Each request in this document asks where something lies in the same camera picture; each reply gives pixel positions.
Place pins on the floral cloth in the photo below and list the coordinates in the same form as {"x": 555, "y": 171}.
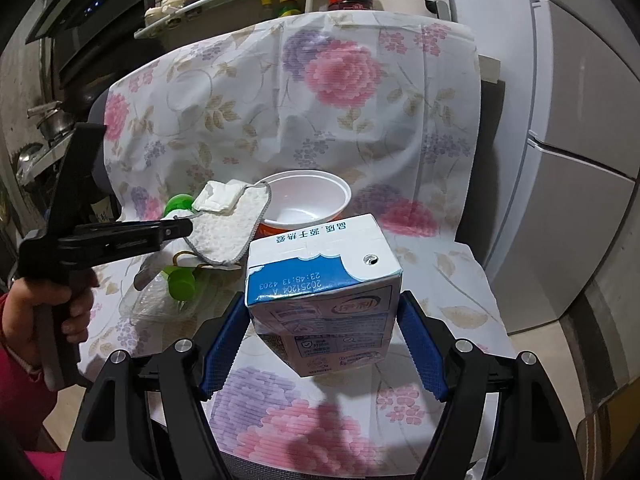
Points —
{"x": 325, "y": 110}

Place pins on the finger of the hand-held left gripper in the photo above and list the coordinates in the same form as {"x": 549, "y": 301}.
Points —
{"x": 140, "y": 235}

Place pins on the green round lid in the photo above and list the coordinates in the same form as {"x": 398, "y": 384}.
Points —
{"x": 177, "y": 204}

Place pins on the yellow capped bottle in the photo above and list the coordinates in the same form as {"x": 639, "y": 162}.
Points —
{"x": 287, "y": 6}
{"x": 266, "y": 7}

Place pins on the grey chair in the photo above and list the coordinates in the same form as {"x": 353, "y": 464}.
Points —
{"x": 102, "y": 160}

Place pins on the white dishcloth with grey trim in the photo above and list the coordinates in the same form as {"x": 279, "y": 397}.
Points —
{"x": 225, "y": 235}

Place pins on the green bottle cap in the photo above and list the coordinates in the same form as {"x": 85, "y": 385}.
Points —
{"x": 181, "y": 284}

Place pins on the white instant noodle bowl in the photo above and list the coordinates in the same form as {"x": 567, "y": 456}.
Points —
{"x": 305, "y": 200}

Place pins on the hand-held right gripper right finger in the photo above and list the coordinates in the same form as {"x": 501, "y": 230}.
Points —
{"x": 422, "y": 350}

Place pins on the black range hood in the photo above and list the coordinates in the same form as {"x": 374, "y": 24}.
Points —
{"x": 85, "y": 0}

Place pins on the person's left hand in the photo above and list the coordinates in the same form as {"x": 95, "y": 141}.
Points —
{"x": 20, "y": 310}

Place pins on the metal pot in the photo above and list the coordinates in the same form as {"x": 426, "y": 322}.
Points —
{"x": 52, "y": 122}

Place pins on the white folded tissue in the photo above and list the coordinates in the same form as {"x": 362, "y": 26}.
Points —
{"x": 217, "y": 196}

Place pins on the blue and white milk carton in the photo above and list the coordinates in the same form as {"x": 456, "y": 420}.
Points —
{"x": 320, "y": 305}

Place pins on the clear plastic bag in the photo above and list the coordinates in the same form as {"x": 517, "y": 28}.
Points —
{"x": 150, "y": 300}

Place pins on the grey refrigerator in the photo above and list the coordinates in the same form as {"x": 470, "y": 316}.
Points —
{"x": 575, "y": 135}

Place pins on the person's left forearm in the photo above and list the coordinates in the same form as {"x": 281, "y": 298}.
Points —
{"x": 15, "y": 400}

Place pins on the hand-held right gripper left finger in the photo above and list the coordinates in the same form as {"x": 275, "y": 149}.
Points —
{"x": 222, "y": 350}

